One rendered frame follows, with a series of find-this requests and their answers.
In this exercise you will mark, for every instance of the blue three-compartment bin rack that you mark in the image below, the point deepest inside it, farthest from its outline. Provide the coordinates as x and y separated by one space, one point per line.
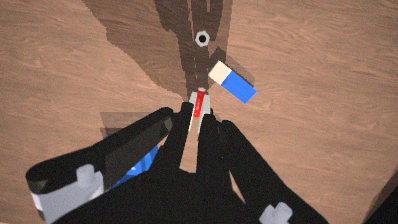
152 154

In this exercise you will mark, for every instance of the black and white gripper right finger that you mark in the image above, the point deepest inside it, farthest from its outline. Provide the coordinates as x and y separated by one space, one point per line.
263 191

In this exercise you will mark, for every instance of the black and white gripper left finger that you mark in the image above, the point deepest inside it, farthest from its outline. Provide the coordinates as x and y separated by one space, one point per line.
63 183

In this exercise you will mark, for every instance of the grey hex nut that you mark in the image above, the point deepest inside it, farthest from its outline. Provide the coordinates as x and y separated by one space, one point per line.
202 38

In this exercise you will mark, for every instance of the blue nine-volt battery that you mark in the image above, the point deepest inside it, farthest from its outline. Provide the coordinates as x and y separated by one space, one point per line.
138 168

